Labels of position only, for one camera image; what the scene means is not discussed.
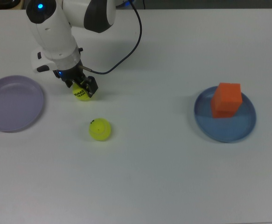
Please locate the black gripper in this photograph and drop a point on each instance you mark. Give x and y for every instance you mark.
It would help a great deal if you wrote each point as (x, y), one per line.
(71, 72)

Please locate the yellow tennis ball large print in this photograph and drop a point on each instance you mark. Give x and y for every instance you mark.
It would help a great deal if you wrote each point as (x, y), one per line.
(81, 95)

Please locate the yellow tennis ball small mark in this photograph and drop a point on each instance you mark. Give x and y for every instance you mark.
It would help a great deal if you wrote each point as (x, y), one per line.
(100, 129)

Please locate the orange foam cube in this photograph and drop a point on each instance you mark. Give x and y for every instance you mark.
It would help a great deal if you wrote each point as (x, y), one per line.
(228, 95)
(222, 114)

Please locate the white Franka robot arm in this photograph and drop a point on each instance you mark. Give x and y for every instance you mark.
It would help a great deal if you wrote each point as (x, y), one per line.
(54, 32)

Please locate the purple plate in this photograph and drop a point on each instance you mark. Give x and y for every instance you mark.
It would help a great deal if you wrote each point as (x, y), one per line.
(14, 103)

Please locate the black round object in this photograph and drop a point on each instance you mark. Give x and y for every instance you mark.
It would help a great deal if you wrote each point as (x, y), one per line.
(7, 3)

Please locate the blue plate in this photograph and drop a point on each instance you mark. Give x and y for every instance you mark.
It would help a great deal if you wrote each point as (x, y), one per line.
(224, 129)

